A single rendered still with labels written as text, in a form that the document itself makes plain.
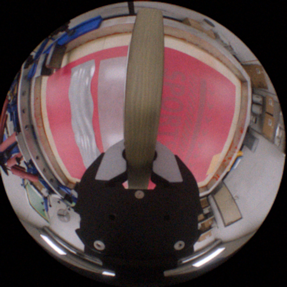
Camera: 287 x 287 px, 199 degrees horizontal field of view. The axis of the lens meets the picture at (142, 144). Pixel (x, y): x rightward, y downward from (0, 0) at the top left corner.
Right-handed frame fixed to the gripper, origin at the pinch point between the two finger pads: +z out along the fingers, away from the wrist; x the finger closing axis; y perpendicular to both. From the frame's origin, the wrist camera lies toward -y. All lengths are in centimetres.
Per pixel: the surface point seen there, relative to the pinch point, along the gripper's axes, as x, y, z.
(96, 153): -11.1, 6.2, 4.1
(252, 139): 296, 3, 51
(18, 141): -48.2, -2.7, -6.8
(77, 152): -18.6, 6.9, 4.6
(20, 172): -86, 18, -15
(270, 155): 346, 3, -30
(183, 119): 9.2, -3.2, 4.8
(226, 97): 23.5, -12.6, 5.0
